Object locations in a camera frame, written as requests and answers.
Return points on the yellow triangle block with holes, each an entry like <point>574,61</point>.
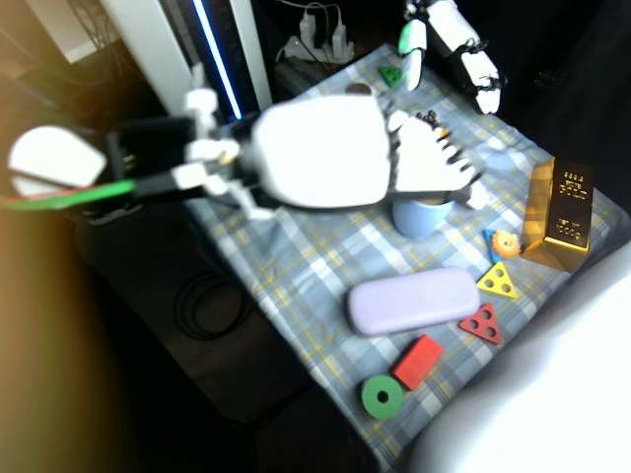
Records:
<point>497,280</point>

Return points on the white plug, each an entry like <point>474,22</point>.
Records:
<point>339,39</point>
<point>307,27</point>

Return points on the lilac glasses case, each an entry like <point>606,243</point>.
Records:
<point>414,300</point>

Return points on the white column with blue light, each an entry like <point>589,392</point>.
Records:
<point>158,49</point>

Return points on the white blurred rounded shell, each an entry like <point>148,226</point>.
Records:
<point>542,394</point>

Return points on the light blue cup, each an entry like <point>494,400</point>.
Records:
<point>419,219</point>

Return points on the brown disc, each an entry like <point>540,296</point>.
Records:
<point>359,88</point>

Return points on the white power strip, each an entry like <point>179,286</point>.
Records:
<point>296,49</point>

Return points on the white box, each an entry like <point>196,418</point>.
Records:
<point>69,34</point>

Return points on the green triangle block with holes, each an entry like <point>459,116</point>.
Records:
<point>390,75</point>

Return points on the red triangle block with holes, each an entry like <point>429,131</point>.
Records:
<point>480,322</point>

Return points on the blue plaid cloth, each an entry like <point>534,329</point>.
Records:
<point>315,276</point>

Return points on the red rectangular block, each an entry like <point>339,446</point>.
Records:
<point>416,362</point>

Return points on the blueberry toy cupcake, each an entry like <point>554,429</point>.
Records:
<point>428,116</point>

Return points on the blue triangle block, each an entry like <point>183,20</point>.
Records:
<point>489,244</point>

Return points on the orange flower-shaped cookie toy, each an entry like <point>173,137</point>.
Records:
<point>508,244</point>

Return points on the gold bar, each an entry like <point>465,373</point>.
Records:
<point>562,207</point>

